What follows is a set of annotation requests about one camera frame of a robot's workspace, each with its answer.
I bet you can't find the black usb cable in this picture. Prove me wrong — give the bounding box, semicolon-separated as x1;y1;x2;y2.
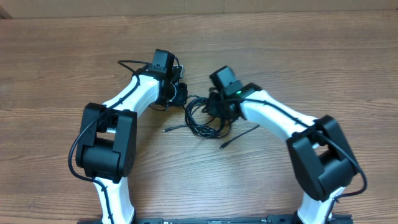
162;94;261;150

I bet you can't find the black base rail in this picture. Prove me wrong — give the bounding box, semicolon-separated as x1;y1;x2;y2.
77;215;354;224

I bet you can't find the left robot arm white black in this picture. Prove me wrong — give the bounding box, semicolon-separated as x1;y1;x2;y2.
68;49;187;223

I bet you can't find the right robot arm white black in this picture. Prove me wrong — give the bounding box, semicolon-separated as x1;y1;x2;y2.
206;66;363;223

